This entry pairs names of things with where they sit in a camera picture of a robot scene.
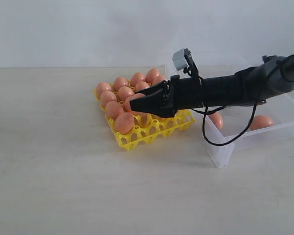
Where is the black camera cable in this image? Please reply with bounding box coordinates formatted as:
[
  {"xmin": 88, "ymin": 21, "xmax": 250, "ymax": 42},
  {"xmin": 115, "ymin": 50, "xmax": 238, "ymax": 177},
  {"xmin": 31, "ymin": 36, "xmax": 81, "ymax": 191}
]
[{"xmin": 201, "ymin": 102, "xmax": 265, "ymax": 147}]

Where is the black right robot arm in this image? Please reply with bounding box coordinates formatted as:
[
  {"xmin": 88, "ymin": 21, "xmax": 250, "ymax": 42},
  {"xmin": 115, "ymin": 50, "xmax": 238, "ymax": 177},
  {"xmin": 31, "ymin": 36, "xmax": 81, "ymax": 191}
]
[{"xmin": 130, "ymin": 48, "xmax": 294, "ymax": 118}]

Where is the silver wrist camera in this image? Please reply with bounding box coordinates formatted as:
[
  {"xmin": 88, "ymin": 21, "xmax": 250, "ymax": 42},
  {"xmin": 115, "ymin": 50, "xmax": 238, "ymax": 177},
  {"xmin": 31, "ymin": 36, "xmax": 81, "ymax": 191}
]
[{"xmin": 172, "ymin": 48, "xmax": 199, "ymax": 78}]

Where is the yellow plastic egg tray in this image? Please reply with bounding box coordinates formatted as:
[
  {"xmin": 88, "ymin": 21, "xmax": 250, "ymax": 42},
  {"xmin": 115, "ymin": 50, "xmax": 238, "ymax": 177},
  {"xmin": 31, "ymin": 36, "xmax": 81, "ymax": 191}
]
[{"xmin": 94, "ymin": 84, "xmax": 195, "ymax": 150}]

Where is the brown egg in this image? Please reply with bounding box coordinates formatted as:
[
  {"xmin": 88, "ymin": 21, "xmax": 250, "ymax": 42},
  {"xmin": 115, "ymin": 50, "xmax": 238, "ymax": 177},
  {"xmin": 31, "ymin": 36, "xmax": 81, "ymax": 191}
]
[
  {"xmin": 113, "ymin": 76, "xmax": 129, "ymax": 92},
  {"xmin": 105, "ymin": 101, "xmax": 124, "ymax": 120},
  {"xmin": 209, "ymin": 112, "xmax": 223, "ymax": 130},
  {"xmin": 118, "ymin": 86, "xmax": 134, "ymax": 101},
  {"xmin": 130, "ymin": 72, "xmax": 146, "ymax": 87},
  {"xmin": 145, "ymin": 68, "xmax": 160, "ymax": 84},
  {"xmin": 128, "ymin": 93, "xmax": 147, "ymax": 117},
  {"xmin": 135, "ymin": 81, "xmax": 150, "ymax": 93},
  {"xmin": 249, "ymin": 115, "xmax": 274, "ymax": 131},
  {"xmin": 96, "ymin": 82, "xmax": 112, "ymax": 98},
  {"xmin": 114, "ymin": 112, "xmax": 135, "ymax": 135},
  {"xmin": 100, "ymin": 90, "xmax": 118, "ymax": 108},
  {"xmin": 152, "ymin": 75, "xmax": 165, "ymax": 86},
  {"xmin": 124, "ymin": 96, "xmax": 133, "ymax": 113}
]

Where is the clear plastic bin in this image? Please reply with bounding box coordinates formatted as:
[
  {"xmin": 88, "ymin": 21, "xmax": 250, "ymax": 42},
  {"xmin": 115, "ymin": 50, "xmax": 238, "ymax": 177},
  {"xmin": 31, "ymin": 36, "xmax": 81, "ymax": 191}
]
[{"xmin": 165, "ymin": 62, "xmax": 294, "ymax": 169}]

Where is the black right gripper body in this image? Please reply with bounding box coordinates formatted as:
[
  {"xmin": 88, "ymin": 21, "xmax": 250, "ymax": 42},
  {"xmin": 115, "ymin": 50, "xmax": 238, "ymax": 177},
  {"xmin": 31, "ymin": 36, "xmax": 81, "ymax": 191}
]
[{"xmin": 161, "ymin": 75, "xmax": 203, "ymax": 115}]

